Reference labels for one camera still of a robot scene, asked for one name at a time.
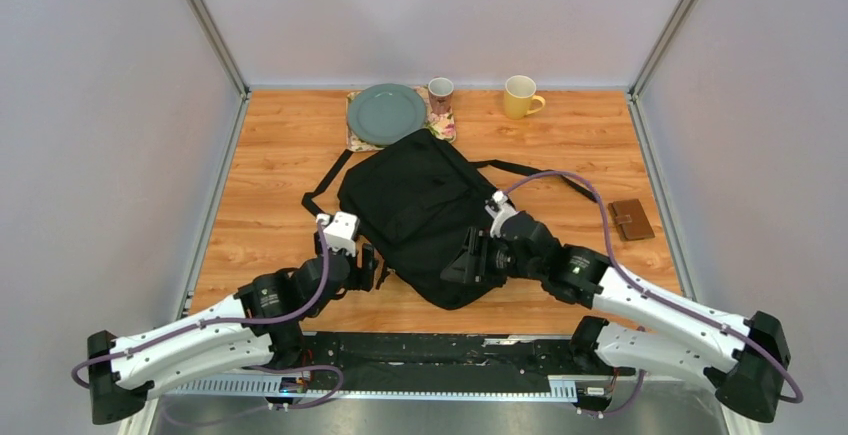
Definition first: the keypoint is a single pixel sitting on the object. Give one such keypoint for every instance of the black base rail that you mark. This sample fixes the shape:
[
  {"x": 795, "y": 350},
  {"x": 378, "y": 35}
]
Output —
[{"x": 449, "y": 363}]

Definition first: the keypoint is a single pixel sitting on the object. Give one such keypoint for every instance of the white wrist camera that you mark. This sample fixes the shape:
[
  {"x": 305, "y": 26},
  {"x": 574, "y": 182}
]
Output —
[
  {"x": 500, "y": 208},
  {"x": 339, "y": 232}
]

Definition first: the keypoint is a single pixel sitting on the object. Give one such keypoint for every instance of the floral placemat tray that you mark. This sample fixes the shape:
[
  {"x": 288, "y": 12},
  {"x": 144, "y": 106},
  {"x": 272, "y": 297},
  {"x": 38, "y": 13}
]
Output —
[{"x": 441, "y": 126}]

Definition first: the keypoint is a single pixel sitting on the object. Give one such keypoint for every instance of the brown leather wallet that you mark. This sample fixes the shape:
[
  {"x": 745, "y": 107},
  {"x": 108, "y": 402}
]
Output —
[{"x": 630, "y": 220}]

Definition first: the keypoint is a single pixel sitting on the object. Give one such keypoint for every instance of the small pink floral cup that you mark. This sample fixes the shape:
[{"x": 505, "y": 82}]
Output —
[{"x": 440, "y": 93}]

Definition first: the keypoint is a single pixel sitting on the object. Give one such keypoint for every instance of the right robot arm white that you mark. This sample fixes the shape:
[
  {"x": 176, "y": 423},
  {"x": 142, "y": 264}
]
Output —
[{"x": 744, "y": 361}]

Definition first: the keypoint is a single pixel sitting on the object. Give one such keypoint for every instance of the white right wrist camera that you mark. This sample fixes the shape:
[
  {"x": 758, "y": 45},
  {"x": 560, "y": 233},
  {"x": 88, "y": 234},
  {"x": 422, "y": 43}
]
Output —
[{"x": 500, "y": 208}]

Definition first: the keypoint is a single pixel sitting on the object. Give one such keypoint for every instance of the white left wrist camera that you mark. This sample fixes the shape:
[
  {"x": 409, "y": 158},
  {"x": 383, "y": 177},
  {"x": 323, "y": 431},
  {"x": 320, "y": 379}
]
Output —
[{"x": 339, "y": 232}]

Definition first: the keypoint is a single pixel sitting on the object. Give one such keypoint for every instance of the yellow ceramic mug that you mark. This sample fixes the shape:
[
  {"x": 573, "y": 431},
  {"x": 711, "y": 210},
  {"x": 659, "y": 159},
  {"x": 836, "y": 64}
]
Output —
[{"x": 521, "y": 98}]

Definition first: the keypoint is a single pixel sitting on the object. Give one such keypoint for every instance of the black student backpack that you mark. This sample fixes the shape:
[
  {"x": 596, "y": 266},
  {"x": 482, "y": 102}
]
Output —
[{"x": 416, "y": 201}]

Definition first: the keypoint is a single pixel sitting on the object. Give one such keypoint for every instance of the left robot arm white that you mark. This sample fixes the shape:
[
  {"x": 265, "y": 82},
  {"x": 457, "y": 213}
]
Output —
[{"x": 259, "y": 325}]

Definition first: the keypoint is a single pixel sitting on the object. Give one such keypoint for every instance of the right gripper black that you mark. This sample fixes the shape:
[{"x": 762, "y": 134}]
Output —
[{"x": 464, "y": 268}]

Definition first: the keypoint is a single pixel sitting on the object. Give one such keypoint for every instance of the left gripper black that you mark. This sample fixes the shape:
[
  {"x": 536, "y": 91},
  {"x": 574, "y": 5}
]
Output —
[{"x": 363, "y": 278}]

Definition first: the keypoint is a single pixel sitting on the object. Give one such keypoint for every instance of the grey-green ceramic plate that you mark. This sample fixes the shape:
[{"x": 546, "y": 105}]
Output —
[{"x": 385, "y": 113}]

